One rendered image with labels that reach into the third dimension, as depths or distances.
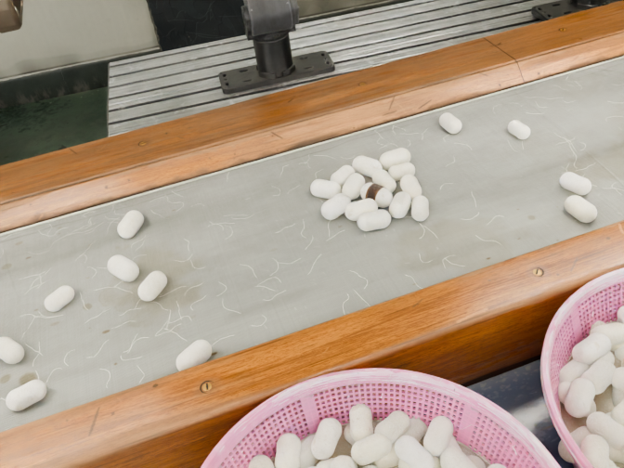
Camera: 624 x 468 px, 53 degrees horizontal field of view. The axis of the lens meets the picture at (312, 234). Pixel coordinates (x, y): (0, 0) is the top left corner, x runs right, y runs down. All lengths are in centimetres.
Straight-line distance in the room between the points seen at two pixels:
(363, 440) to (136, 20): 242
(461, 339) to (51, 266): 43
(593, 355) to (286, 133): 45
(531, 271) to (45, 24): 243
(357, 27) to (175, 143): 58
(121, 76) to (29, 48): 161
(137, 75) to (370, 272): 75
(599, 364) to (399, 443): 18
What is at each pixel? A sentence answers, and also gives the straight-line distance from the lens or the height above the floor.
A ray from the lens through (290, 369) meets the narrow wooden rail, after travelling 52.
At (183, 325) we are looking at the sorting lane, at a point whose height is 74.
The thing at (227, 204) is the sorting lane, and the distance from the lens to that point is 73.
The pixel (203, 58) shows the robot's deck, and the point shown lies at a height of 67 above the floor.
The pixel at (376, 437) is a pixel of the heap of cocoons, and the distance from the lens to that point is 50.
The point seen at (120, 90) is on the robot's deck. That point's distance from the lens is 121.
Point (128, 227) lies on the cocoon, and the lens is 71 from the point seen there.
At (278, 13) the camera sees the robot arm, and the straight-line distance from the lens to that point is 105.
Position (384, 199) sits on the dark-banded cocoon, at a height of 76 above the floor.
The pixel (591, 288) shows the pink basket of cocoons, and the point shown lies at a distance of 58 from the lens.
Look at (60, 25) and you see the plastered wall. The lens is 280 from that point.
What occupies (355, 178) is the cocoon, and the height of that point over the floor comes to 76.
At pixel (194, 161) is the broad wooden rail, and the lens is 79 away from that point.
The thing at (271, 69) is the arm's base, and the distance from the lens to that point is 111.
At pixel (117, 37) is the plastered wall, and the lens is 280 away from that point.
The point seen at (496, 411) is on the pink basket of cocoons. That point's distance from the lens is 49.
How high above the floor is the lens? 117
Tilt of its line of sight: 41 degrees down
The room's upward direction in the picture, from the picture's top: 8 degrees counter-clockwise
